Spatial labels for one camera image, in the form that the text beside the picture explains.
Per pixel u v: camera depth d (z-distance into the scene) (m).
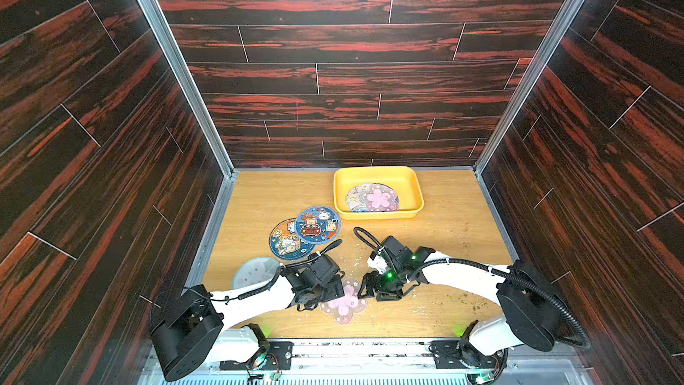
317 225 1.02
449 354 0.75
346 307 0.82
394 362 0.73
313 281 0.65
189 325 0.46
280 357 0.73
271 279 0.55
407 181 1.12
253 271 0.90
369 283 0.75
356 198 1.08
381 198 1.08
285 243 0.96
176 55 0.82
